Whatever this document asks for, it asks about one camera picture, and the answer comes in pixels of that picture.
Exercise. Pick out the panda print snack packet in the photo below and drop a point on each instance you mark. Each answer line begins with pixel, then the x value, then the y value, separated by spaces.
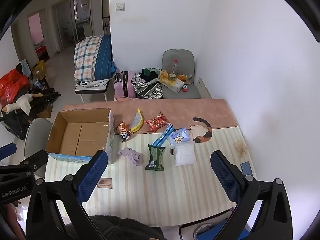
pixel 122 132

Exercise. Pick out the blue phone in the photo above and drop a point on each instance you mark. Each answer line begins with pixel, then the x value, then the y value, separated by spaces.
pixel 246 168

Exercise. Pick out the glass sliding door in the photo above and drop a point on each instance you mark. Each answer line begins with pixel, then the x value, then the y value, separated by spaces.
pixel 72 17

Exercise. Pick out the pink bag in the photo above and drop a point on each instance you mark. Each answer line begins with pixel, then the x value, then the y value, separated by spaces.
pixel 125 97

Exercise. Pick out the white tissue pack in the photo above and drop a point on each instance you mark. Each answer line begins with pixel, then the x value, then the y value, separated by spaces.
pixel 176 85

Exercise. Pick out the blue striped folded bedding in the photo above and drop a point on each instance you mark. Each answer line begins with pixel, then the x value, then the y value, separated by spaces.
pixel 105 57

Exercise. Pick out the patterned tote bag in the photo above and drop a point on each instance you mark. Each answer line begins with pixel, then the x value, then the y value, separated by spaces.
pixel 147 88

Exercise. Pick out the white board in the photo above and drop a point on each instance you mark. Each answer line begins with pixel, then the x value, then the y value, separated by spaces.
pixel 203 87

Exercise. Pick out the black clothing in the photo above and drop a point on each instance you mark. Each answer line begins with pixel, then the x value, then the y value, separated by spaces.
pixel 147 75

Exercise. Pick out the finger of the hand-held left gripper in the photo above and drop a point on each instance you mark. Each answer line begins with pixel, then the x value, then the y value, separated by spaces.
pixel 35 160
pixel 7 150

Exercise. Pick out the pink suitcase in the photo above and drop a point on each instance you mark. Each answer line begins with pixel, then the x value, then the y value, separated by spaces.
pixel 123 83

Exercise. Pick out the black folded stroller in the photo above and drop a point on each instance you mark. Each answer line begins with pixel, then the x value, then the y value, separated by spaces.
pixel 47 96

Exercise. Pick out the red snack packet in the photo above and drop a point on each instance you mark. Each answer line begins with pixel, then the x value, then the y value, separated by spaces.
pixel 157 122

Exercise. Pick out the small brown cardboard box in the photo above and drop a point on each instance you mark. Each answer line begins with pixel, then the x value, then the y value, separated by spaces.
pixel 46 110

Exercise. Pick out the purple cloth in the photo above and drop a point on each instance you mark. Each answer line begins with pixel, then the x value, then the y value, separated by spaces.
pixel 131 155

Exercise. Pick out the small red box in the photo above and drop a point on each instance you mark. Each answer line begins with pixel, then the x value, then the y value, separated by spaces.
pixel 185 88

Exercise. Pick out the long blue packet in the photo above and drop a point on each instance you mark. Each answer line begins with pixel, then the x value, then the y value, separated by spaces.
pixel 163 136

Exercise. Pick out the white wall switch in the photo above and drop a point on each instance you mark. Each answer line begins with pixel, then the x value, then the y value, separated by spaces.
pixel 120 6

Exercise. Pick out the red plastic bag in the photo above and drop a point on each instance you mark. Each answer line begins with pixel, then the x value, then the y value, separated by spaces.
pixel 11 82

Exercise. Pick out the black white checked sheet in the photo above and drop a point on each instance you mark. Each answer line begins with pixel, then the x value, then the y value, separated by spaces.
pixel 92 82

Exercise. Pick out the person's dark fleece clothing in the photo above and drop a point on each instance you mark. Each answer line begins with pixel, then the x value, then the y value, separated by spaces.
pixel 117 227

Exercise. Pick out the light blue cloth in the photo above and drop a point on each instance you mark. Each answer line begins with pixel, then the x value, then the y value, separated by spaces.
pixel 25 66

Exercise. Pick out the white frame bench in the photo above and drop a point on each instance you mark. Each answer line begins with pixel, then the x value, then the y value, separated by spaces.
pixel 92 89

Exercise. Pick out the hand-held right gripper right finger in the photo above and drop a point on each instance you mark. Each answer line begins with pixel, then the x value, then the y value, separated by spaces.
pixel 225 177

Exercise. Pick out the grey plastic chair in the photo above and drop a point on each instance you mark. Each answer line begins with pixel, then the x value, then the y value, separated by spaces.
pixel 35 132

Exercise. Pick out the plaid folded bedding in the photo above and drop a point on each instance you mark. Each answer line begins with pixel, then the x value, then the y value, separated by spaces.
pixel 87 57

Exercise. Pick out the white goose plush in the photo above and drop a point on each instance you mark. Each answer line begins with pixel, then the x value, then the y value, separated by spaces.
pixel 21 102

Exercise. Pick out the grey padded chair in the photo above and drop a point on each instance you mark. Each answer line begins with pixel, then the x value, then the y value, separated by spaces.
pixel 180 55

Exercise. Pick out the white plastic bag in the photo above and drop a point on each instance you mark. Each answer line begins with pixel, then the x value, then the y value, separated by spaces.
pixel 184 153

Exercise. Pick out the green snack packet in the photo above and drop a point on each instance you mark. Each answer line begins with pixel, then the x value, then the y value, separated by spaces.
pixel 156 156

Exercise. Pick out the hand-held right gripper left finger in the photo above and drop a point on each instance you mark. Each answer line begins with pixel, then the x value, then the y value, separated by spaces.
pixel 92 176

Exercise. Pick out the yellow plastic bag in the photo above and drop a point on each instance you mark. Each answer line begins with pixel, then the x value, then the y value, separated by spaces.
pixel 163 76

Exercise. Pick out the clear plastic bottle red cap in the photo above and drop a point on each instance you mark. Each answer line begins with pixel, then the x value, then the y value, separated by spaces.
pixel 175 66

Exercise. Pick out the blue tissue pack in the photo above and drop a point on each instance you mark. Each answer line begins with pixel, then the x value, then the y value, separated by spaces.
pixel 178 137

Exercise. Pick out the yellow cardboard box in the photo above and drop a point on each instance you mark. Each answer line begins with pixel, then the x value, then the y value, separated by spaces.
pixel 40 67

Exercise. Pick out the small beige fluffy object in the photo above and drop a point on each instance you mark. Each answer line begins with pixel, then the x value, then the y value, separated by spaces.
pixel 241 147

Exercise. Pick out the yellow banana shaped pouch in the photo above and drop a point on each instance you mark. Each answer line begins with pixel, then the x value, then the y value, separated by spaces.
pixel 137 122

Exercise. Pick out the orange packet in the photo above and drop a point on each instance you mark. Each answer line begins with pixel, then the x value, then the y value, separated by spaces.
pixel 183 76

